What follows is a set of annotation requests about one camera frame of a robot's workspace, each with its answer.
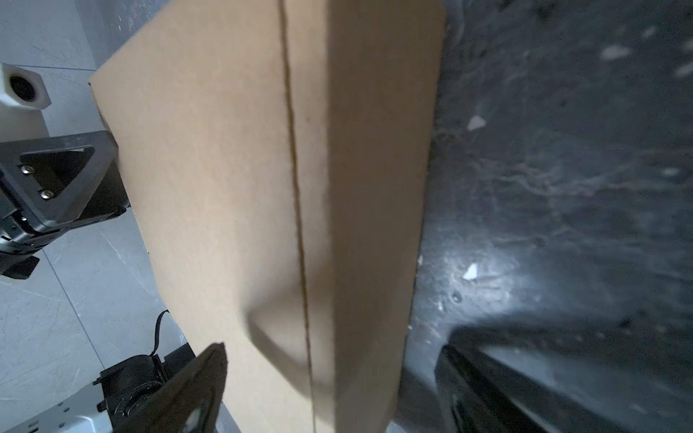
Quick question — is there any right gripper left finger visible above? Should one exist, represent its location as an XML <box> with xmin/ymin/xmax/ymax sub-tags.
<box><xmin>113</xmin><ymin>343</ymin><xmax>227</xmax><ymax>432</ymax></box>

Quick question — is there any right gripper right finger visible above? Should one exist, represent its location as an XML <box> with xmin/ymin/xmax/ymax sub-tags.
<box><xmin>435</xmin><ymin>344</ymin><xmax>626</xmax><ymax>432</ymax></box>

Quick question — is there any brown cardboard box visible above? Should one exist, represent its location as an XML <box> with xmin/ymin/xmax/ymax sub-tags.
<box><xmin>90</xmin><ymin>1</ymin><xmax>446</xmax><ymax>432</ymax></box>

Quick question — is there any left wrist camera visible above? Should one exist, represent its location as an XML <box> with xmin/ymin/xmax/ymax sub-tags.
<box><xmin>0</xmin><ymin>63</ymin><xmax>52</xmax><ymax>143</ymax></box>

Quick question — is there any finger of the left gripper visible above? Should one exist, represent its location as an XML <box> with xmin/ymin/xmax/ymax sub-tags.
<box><xmin>1</xmin><ymin>131</ymin><xmax>129</xmax><ymax>238</ymax></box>

